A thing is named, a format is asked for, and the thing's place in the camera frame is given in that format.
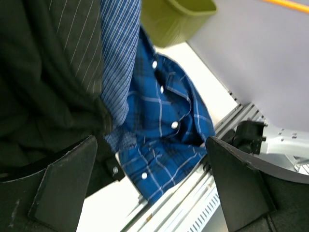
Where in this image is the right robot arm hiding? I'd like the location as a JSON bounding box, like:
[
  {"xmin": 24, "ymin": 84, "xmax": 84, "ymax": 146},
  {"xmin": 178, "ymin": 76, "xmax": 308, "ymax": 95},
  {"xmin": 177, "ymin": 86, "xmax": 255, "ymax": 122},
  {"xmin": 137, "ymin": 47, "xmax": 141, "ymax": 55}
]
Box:
[{"xmin": 222, "ymin": 120, "xmax": 309, "ymax": 175}]

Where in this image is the yellow hanger of blue shirt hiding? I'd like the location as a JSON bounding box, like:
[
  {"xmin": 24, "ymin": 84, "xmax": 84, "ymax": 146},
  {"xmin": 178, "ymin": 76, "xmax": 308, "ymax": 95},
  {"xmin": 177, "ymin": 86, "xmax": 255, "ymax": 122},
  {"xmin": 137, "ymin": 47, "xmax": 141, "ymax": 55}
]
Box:
[{"xmin": 262, "ymin": 0, "xmax": 309, "ymax": 14}]

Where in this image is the aluminium mounting rail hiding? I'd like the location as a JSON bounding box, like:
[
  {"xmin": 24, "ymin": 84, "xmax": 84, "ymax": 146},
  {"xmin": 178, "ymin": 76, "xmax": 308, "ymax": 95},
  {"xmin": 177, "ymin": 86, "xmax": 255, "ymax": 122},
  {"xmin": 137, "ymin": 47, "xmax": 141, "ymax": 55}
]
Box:
[{"xmin": 121, "ymin": 103, "xmax": 263, "ymax": 232}]

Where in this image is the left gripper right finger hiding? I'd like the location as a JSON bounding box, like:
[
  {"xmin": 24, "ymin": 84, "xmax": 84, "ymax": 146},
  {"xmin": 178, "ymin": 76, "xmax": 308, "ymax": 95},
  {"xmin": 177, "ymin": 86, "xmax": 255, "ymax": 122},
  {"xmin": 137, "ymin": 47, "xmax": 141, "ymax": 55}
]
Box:
[{"xmin": 206, "ymin": 137, "xmax": 309, "ymax": 232}]

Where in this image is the dark pinstripe shirt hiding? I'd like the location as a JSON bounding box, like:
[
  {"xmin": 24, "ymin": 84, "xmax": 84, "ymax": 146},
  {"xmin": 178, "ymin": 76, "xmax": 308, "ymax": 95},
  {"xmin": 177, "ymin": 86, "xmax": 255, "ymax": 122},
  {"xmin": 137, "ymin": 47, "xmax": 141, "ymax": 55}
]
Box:
[{"xmin": 44, "ymin": 0, "xmax": 112, "ymax": 139}]

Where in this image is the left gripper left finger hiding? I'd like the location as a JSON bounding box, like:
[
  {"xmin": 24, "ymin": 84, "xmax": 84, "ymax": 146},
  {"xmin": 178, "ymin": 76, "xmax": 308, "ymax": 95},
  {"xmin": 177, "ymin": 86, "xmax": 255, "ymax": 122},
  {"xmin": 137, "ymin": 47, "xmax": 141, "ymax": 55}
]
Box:
[{"xmin": 0, "ymin": 136, "xmax": 97, "ymax": 232}]

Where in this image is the light blue checked shirt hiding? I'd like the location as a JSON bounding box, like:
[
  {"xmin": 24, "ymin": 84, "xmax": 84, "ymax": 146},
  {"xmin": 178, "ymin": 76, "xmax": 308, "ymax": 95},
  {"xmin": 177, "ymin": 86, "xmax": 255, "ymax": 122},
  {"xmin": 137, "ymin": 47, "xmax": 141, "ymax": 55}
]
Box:
[{"xmin": 100, "ymin": 0, "xmax": 141, "ymax": 152}]

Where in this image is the green plastic basket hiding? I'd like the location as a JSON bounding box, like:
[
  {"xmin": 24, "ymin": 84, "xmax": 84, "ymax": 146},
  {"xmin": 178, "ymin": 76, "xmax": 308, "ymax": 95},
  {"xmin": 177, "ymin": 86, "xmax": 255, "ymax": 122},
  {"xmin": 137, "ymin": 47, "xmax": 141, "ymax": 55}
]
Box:
[{"xmin": 140, "ymin": 0, "xmax": 217, "ymax": 48}]

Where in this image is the dark blue plaid shirt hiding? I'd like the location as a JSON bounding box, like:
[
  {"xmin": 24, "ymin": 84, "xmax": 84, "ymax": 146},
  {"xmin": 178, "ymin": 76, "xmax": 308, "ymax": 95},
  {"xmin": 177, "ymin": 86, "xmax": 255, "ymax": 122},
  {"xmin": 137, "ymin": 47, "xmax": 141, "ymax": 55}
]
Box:
[{"xmin": 119, "ymin": 29, "xmax": 215, "ymax": 204}]

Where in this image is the black long sleeve shirt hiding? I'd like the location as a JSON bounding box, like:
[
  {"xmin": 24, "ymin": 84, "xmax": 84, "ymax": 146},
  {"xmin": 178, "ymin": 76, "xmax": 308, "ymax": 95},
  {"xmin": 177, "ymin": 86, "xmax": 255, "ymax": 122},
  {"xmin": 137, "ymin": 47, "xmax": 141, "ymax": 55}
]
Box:
[{"xmin": 0, "ymin": 0, "xmax": 114, "ymax": 195}]

